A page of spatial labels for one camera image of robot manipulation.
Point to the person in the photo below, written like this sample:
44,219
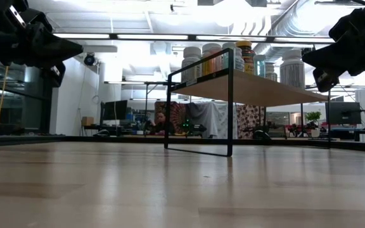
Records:
161,122

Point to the white sheet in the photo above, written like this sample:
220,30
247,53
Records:
209,118

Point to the black aluminium table frame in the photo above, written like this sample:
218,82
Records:
27,140

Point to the floral patterned cloth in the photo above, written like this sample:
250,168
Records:
249,120

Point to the amber bottle yellow cap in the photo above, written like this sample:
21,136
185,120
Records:
248,60

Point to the medium white pill bottle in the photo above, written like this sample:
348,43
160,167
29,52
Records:
190,68

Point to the black computer monitor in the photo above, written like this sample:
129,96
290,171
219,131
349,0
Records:
115,110
343,113

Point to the black device green light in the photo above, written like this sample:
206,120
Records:
195,128

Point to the red mandala tapestry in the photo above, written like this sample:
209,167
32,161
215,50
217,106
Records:
179,117

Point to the white-capped green label bottle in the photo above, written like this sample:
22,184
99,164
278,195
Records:
212,47

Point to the black ceiling camera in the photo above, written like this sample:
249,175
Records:
89,59

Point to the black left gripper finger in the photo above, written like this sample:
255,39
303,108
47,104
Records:
54,74
51,39

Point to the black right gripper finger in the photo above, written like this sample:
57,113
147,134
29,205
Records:
337,44
326,80

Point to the large white ribbed bottle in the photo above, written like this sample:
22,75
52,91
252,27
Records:
291,71

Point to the brown cardboard box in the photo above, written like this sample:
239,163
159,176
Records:
87,121

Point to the black-framed wooden shelf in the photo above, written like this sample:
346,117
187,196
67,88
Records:
249,90

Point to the potted green plant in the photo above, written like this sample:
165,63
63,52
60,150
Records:
313,123

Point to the black rail with light strips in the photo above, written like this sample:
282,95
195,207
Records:
113,36

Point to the small grey white-capped bottle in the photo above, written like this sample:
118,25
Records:
271,74

